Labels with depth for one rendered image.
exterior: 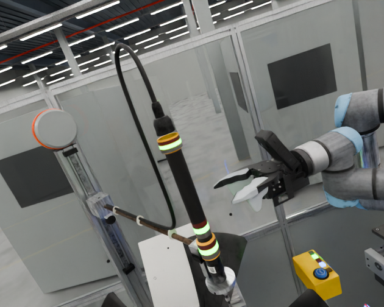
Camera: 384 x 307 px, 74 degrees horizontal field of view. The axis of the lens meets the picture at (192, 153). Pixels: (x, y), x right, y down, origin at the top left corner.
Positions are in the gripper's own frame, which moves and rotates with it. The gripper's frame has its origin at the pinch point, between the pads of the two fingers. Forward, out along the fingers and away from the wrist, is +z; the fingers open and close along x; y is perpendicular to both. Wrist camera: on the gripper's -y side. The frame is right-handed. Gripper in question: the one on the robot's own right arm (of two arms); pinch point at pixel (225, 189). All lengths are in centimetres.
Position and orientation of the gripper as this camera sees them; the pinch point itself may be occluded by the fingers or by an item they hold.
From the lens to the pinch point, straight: 55.5
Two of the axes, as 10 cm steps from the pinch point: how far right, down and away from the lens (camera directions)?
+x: -3.1, -1.9, 9.3
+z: -9.0, 3.8, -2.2
